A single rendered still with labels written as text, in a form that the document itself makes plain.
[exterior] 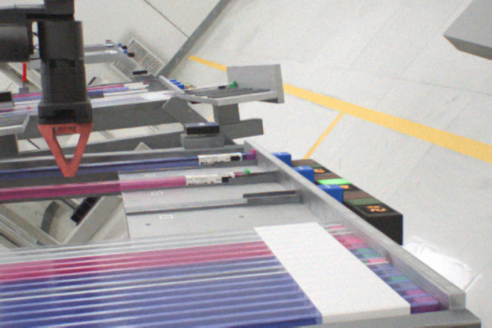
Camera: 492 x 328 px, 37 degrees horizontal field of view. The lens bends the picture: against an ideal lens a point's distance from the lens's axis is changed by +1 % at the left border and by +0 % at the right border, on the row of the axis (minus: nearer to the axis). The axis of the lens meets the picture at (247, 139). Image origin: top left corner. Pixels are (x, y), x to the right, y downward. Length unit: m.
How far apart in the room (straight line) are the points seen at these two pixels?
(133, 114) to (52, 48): 0.91
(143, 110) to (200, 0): 6.75
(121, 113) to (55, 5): 0.93
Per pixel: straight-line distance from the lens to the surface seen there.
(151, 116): 1.87
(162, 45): 8.53
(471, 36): 1.11
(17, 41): 0.97
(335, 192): 0.83
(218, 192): 0.87
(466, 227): 1.95
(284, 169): 0.88
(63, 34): 0.97
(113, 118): 1.86
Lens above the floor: 1.01
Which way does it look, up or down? 15 degrees down
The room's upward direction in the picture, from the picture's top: 50 degrees counter-clockwise
